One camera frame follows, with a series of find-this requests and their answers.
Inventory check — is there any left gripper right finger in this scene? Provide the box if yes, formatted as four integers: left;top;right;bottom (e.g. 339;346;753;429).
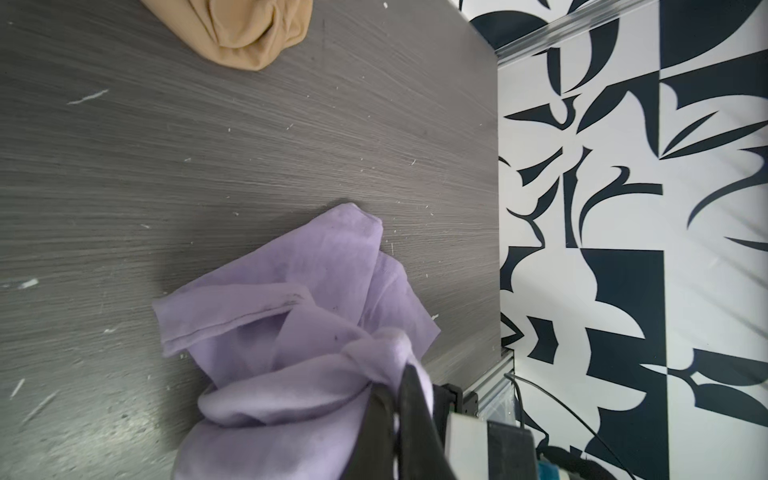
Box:
398;364;455;480

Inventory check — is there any purple cloth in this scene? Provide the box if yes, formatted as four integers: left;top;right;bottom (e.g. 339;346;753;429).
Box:
153;203;440;479

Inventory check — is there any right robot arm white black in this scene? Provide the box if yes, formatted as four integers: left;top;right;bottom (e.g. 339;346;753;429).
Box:
433;381;614;479

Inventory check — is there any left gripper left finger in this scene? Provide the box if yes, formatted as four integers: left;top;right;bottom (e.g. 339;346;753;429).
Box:
340;384;396;480

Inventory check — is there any tan cloth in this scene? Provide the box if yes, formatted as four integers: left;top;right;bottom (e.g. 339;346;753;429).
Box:
142;0;313;71

